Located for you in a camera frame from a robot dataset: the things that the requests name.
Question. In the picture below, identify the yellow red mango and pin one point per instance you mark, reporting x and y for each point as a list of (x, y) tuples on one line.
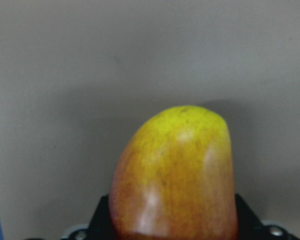
[(174, 179)]

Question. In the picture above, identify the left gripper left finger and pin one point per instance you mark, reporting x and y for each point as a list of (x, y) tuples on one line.
[(100, 226)]

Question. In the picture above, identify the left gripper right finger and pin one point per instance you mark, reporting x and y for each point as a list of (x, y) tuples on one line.
[(249, 225)]

